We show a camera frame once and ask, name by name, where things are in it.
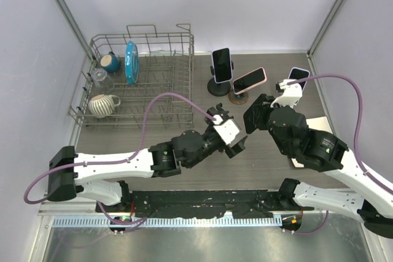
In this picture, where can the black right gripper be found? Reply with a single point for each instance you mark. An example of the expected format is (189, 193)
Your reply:
(260, 113)

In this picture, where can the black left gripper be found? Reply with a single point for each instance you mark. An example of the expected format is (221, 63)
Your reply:
(231, 151)

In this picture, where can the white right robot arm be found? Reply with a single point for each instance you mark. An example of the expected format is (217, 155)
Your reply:
(323, 152)

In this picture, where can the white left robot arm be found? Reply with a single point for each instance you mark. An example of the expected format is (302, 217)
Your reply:
(99, 177)

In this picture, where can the wooden round phone stand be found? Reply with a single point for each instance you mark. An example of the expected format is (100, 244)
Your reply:
(238, 99)

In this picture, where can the pink case phone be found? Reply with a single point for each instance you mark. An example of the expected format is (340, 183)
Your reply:
(249, 80)

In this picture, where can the black rear phone stand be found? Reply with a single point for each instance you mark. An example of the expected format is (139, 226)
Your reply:
(219, 89)

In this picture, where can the lilac case phone right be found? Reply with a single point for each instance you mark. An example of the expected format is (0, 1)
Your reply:
(297, 73)

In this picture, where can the lilac case phone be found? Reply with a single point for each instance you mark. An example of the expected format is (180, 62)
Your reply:
(297, 73)
(222, 65)

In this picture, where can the lilac case phone rear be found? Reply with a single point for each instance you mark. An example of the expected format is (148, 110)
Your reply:
(222, 65)

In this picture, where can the white flat board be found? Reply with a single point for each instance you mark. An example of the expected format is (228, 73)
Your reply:
(318, 123)

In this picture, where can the blue plate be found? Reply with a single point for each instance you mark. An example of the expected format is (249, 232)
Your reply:
(131, 63)

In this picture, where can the striped white mug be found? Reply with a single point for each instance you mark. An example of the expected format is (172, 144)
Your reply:
(103, 105)

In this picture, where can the clear drinking glass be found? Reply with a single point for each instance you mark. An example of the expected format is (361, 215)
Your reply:
(102, 80)

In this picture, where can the blue ceramic mug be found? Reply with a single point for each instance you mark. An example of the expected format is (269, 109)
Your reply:
(110, 63)

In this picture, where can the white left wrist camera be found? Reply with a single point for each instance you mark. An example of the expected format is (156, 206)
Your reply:
(227, 129)

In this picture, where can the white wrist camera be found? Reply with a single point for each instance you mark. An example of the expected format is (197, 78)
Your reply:
(227, 129)
(291, 92)

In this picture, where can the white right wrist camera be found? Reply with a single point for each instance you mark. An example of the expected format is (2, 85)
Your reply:
(291, 92)

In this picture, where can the grey wire dish rack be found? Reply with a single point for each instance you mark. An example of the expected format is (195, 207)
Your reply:
(165, 65)

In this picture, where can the white slotted cable duct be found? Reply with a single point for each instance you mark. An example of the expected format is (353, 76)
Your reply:
(225, 221)

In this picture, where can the right aluminium frame post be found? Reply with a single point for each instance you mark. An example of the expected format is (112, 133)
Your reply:
(326, 24)

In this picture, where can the aluminium frame post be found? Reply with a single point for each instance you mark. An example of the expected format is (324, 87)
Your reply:
(66, 12)
(326, 24)

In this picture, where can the left aluminium frame post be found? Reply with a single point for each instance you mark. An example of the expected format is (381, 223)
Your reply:
(66, 12)

